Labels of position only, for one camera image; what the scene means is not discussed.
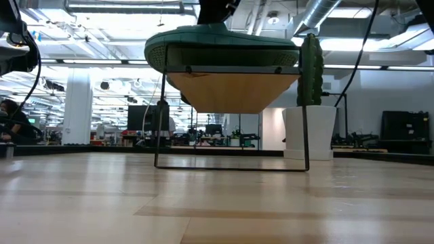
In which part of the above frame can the wooden shelf with black frame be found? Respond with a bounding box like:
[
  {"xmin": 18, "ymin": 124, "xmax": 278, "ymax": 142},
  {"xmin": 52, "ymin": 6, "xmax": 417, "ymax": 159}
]
[{"xmin": 154, "ymin": 43, "xmax": 311, "ymax": 172}]

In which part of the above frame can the green slide sandal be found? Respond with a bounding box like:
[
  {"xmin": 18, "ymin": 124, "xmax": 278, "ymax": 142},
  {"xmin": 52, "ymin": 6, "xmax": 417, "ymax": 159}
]
[{"xmin": 143, "ymin": 22, "xmax": 301, "ymax": 74}]

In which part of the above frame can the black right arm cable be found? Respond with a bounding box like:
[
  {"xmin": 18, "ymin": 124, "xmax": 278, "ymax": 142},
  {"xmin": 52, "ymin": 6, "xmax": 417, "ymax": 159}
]
[{"xmin": 334, "ymin": 0, "xmax": 380, "ymax": 108}]

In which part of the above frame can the black background monitor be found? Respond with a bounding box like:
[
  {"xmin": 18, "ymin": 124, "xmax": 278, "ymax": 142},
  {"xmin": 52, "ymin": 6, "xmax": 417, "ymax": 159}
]
[{"xmin": 127, "ymin": 105, "xmax": 160, "ymax": 131}]

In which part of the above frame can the smooth silver ceiling duct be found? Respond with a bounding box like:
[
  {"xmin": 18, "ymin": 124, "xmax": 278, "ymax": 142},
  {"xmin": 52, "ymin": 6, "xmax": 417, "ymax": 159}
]
[{"xmin": 293, "ymin": 0, "xmax": 342, "ymax": 35}]

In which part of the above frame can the black background cabinet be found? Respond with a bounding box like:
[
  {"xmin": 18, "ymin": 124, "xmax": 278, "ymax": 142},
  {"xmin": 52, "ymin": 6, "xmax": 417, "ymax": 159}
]
[{"xmin": 380, "ymin": 110, "xmax": 431, "ymax": 155}]

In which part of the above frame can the person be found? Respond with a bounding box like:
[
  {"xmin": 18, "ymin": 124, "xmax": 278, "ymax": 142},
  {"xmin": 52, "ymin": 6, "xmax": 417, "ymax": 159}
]
[
  {"xmin": 156, "ymin": 99, "xmax": 178, "ymax": 147},
  {"xmin": 0, "ymin": 98, "xmax": 44, "ymax": 146}
]

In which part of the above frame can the green cactus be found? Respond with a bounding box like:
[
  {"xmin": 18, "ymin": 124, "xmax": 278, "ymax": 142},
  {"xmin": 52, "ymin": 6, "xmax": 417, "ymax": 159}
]
[{"xmin": 296, "ymin": 33, "xmax": 325, "ymax": 107}]

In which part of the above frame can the small grey bracket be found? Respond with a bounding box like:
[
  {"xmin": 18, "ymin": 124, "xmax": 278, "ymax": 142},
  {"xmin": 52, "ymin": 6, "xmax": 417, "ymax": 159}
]
[{"xmin": 0, "ymin": 142, "xmax": 16, "ymax": 159}]

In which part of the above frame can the white pillar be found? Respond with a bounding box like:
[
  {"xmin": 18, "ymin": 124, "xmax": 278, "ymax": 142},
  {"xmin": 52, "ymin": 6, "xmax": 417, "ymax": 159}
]
[{"xmin": 62, "ymin": 69, "xmax": 94, "ymax": 146}]

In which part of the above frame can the white hexagonal plant pot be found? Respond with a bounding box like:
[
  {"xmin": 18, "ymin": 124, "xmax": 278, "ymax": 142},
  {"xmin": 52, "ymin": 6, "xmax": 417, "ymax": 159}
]
[{"xmin": 281, "ymin": 105, "xmax": 338, "ymax": 161}]

